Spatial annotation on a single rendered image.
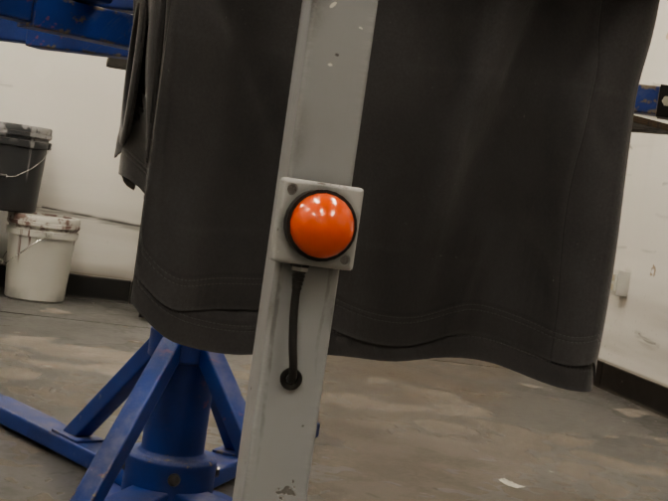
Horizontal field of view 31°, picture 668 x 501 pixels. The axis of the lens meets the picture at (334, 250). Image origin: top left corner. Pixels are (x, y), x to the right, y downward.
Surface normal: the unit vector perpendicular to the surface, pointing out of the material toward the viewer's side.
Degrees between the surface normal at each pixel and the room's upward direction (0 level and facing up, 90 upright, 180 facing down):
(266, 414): 90
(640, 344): 90
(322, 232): 100
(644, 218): 90
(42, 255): 94
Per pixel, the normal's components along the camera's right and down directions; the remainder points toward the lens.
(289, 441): 0.21, 0.08
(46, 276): 0.49, 0.18
